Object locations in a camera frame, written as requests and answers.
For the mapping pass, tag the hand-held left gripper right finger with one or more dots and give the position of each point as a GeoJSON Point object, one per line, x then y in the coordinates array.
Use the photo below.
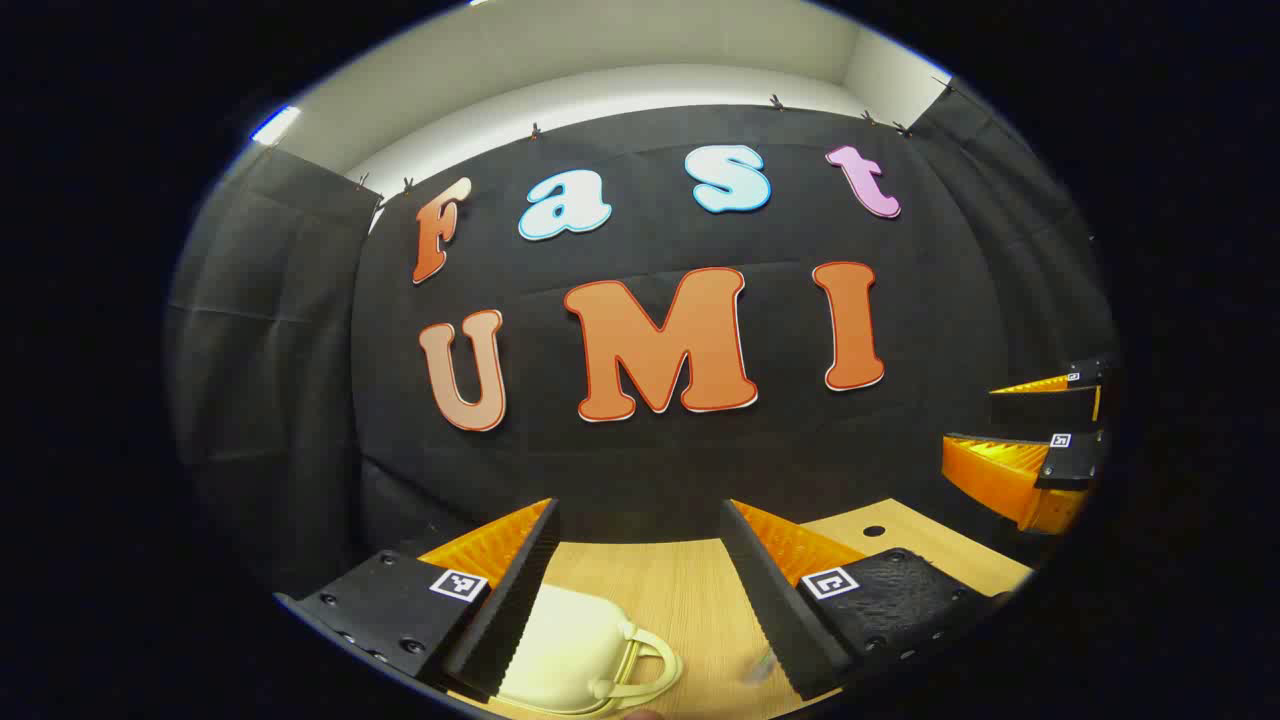
{"type": "Point", "coordinates": [775, 600]}

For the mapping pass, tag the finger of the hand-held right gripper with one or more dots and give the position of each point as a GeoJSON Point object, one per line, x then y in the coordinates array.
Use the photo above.
{"type": "Point", "coordinates": [1000, 475]}
{"type": "Point", "coordinates": [1050, 405]}

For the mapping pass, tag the white skin care sachet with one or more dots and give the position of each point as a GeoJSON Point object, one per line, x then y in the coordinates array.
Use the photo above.
{"type": "Point", "coordinates": [762, 668]}

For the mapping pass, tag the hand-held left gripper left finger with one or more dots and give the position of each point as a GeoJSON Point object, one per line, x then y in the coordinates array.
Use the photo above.
{"type": "Point", "coordinates": [510, 610]}

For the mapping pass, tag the pale yellow suitcase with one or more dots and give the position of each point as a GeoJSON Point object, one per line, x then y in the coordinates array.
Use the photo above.
{"type": "Point", "coordinates": [570, 650]}

